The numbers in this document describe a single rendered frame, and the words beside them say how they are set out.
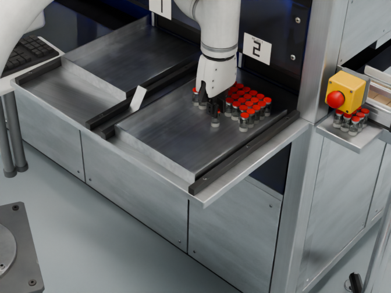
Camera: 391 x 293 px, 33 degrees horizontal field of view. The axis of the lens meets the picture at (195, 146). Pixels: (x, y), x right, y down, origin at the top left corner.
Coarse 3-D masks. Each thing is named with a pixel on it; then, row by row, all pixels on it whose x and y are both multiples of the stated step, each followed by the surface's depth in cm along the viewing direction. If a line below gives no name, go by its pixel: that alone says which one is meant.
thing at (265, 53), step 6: (246, 36) 168; (252, 36) 166; (246, 42) 169; (252, 42) 167; (264, 42) 164; (246, 48) 170; (252, 48) 168; (264, 48) 165; (270, 48) 164; (246, 54) 170; (252, 54) 169; (258, 54) 168; (264, 54) 166; (270, 54) 165; (264, 60) 167
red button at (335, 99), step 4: (332, 92) 154; (336, 92) 153; (328, 96) 154; (332, 96) 153; (336, 96) 153; (340, 96) 153; (328, 100) 154; (332, 100) 154; (336, 100) 153; (340, 100) 153; (328, 104) 155; (332, 104) 154; (336, 104) 153; (340, 104) 153; (336, 108) 155
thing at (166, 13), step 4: (152, 0) 186; (156, 0) 185; (160, 0) 183; (164, 0) 182; (168, 0) 181; (152, 4) 186; (156, 4) 185; (160, 4) 184; (164, 4) 183; (168, 4) 182; (152, 8) 187; (156, 8) 186; (160, 8) 185; (164, 8) 184; (168, 8) 183; (156, 12) 187; (160, 12) 186; (164, 12) 185; (168, 12) 183; (164, 16) 185; (168, 16) 184
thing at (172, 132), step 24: (168, 96) 169; (144, 120) 166; (168, 120) 166; (192, 120) 166; (264, 120) 167; (144, 144) 153; (168, 144) 158; (192, 144) 159; (216, 144) 159; (240, 144) 155; (168, 168) 151; (192, 168) 152
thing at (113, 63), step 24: (144, 24) 203; (96, 48) 191; (120, 48) 193; (144, 48) 193; (168, 48) 193; (192, 48) 194; (72, 72) 182; (96, 72) 182; (120, 72) 183; (144, 72) 183; (168, 72) 179; (120, 96) 171
